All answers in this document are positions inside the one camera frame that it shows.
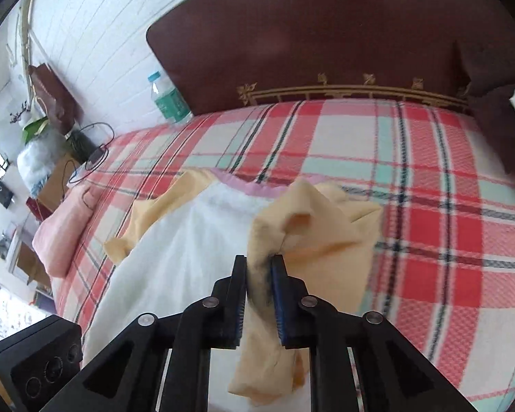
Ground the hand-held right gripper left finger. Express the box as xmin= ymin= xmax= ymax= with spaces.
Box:
xmin=40 ymin=255 xmax=248 ymax=412

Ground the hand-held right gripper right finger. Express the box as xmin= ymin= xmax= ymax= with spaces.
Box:
xmin=270 ymin=255 xmax=479 ymax=412

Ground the white and yellow shirt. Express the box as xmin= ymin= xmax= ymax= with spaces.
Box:
xmin=82 ymin=169 xmax=385 ymax=412

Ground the pink pillow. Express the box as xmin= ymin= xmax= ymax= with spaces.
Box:
xmin=32 ymin=184 xmax=106 ymax=278

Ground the cardboard box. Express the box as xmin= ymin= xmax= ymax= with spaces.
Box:
xmin=36 ymin=154 xmax=82 ymax=212

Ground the red plaid bed sheet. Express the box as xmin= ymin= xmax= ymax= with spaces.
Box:
xmin=51 ymin=100 xmax=515 ymax=404

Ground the white plastic bag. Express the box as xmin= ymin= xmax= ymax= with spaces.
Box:
xmin=16 ymin=130 xmax=65 ymax=198

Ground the clear plastic water bottle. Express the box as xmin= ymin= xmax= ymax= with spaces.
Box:
xmin=148 ymin=71 xmax=194 ymax=124

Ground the dark brown headboard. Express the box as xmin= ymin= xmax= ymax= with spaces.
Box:
xmin=146 ymin=0 xmax=494 ymax=116

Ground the dark brown cloth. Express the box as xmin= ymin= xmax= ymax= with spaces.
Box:
xmin=455 ymin=41 xmax=515 ymax=175

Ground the black cable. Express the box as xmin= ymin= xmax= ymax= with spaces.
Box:
xmin=60 ymin=122 xmax=114 ymax=207

